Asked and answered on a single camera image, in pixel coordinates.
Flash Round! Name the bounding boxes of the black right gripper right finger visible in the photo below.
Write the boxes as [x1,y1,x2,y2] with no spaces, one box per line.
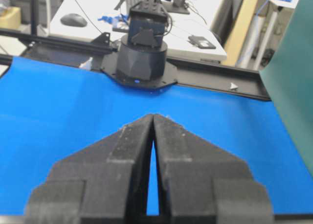
[154,115,273,224]

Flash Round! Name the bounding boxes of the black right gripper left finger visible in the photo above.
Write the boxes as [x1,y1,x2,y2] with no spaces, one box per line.
[24,114,153,224]

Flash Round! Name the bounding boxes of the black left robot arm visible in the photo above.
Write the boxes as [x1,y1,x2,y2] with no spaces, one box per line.
[101,0,178,90]

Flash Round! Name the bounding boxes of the blue table cloth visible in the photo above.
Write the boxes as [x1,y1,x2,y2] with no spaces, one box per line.
[0,57,313,220]

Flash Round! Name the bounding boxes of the black device on desk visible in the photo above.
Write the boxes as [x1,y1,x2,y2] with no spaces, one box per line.
[188,35,216,49]

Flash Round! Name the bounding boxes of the green backdrop sheet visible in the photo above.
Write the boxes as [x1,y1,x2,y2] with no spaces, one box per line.
[261,0,313,171]

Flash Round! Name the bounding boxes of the black computer mouse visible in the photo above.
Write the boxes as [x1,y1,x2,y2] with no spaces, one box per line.
[60,13,88,27]

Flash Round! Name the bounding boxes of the white desk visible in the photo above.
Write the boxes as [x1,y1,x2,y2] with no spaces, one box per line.
[49,0,227,61]

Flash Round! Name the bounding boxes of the black monitor stand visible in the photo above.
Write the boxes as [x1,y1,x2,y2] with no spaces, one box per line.
[166,0,190,15]

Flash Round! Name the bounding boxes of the black aluminium table frame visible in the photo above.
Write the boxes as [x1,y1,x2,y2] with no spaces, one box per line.
[0,29,270,101]

